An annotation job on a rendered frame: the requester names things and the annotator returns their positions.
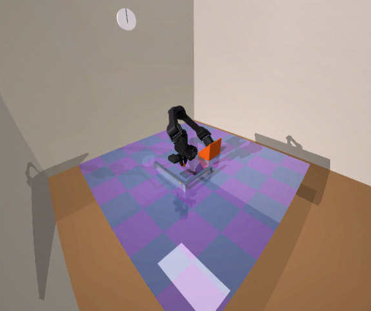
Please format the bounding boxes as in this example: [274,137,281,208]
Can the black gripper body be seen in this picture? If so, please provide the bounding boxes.
[168,143,197,164]

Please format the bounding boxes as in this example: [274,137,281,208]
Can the low clear glass wall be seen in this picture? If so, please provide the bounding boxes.
[154,163,212,192]

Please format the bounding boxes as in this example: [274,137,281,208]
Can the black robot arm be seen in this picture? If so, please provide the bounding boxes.
[167,106,214,161]

